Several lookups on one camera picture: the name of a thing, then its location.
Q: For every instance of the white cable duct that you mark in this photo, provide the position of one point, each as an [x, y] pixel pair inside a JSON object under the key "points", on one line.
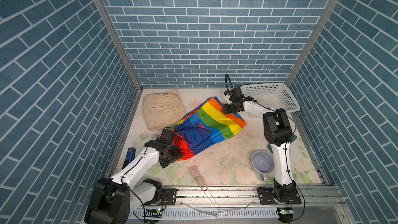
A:
{"points": [[175, 214]]}

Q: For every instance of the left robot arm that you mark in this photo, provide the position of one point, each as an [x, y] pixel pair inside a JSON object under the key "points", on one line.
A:
{"points": [[114, 198]]}

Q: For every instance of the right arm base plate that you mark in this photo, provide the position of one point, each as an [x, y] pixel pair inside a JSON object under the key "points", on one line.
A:
{"points": [[281, 196]]}

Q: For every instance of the white plastic basket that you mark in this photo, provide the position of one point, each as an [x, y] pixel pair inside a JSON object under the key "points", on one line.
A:
{"points": [[273, 95]]}

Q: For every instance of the rainbow coloured shorts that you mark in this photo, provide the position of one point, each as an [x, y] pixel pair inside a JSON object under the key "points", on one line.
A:
{"points": [[204, 127]]}

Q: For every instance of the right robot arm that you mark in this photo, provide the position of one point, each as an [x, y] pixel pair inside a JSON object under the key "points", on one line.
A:
{"points": [[277, 132]]}

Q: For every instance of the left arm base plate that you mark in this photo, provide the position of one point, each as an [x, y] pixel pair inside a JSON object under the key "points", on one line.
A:
{"points": [[169, 196]]}

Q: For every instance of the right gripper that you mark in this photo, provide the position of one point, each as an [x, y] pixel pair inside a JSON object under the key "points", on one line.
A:
{"points": [[226, 109]]}

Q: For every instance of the lavender mug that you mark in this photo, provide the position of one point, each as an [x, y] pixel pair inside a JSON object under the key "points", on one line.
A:
{"points": [[262, 163]]}

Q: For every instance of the pink chopstick pair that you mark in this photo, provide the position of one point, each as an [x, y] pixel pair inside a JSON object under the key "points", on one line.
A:
{"points": [[201, 183]]}

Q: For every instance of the beige shorts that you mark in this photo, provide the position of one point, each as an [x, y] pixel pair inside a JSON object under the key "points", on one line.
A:
{"points": [[162, 110]]}

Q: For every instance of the aluminium front rail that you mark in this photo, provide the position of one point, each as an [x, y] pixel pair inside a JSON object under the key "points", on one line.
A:
{"points": [[240, 196]]}

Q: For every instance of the blue stapler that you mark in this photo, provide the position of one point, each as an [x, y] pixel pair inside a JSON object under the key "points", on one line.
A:
{"points": [[130, 156]]}

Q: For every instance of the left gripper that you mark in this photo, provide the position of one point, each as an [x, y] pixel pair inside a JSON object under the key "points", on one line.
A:
{"points": [[178, 154]]}

